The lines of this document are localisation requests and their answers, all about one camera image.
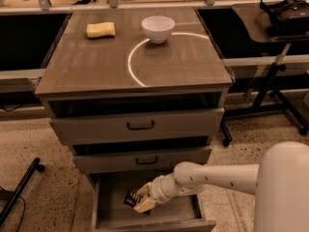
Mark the black rolling stand right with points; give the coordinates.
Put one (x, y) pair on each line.
(270, 88)

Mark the grey wooden drawer cabinet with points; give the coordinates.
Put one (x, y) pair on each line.
(128, 74)

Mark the drawer with handle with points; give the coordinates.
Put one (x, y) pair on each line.
(137, 126)
(157, 159)

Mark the yellow sponge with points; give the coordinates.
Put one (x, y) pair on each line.
(100, 30)

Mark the middle drawer with handle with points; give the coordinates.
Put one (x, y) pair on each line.
(157, 159)

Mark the black headset on table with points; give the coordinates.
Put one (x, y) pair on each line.
(289, 17)

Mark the grey side table right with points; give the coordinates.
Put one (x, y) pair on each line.
(258, 25)

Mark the open bottom drawer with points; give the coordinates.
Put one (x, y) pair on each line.
(111, 214)

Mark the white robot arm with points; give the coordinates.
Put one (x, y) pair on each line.
(280, 184)

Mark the white bowl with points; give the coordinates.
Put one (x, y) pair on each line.
(158, 28)

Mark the top drawer with handle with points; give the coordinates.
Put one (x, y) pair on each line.
(137, 126)

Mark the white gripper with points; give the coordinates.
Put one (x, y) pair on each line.
(158, 188)

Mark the black stand leg left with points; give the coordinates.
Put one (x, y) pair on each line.
(12, 196)

